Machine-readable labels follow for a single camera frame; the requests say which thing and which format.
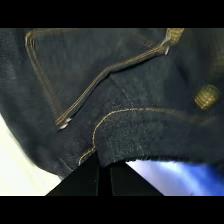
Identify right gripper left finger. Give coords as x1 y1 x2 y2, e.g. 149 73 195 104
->
45 151 101 197

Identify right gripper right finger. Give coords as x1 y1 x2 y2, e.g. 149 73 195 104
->
109 160 164 197

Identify dark blue jeans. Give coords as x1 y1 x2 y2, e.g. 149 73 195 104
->
0 27 224 181

